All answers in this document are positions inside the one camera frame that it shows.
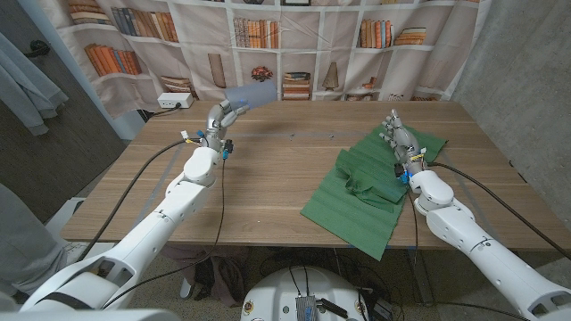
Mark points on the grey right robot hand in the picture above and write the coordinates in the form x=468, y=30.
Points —
x=403, y=138

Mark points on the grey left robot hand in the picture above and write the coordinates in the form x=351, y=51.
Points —
x=217, y=125

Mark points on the gray paper roll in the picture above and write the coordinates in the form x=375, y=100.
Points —
x=252, y=94

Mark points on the green cloth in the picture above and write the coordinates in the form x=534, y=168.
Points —
x=352, y=200

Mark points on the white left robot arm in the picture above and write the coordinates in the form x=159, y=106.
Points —
x=147, y=236

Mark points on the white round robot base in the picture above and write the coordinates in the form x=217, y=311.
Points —
x=276, y=294

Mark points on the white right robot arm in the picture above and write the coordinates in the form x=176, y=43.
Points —
x=490, y=258

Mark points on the black device on robot base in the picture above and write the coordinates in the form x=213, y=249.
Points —
x=333, y=308

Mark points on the white power strip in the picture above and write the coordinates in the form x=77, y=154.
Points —
x=175, y=100

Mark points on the printed bookshelf backdrop cloth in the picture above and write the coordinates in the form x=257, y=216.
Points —
x=303, y=53

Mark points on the grey metal table leg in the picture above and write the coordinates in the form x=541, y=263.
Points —
x=421, y=285

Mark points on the black power brick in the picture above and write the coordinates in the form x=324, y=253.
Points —
x=383, y=308

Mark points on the silver finned electronics box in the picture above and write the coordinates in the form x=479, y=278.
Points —
x=306, y=308

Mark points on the grey hanging curtain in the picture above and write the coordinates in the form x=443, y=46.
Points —
x=22, y=89

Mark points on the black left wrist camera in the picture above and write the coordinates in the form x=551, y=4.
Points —
x=228, y=147

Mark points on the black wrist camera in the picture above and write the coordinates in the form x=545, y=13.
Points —
x=228, y=147
x=401, y=173

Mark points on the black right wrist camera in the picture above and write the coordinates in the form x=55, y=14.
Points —
x=401, y=173

